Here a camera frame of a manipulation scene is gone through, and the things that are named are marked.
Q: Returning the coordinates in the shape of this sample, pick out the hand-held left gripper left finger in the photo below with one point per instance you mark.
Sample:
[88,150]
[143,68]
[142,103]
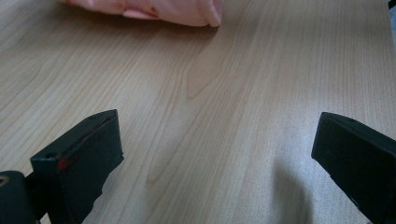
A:
[84,161]

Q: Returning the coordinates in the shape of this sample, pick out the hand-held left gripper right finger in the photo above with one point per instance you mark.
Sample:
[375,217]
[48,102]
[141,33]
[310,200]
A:
[364,165]

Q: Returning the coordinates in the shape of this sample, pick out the pink ski glove with print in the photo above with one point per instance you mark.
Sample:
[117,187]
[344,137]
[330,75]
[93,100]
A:
[174,11]

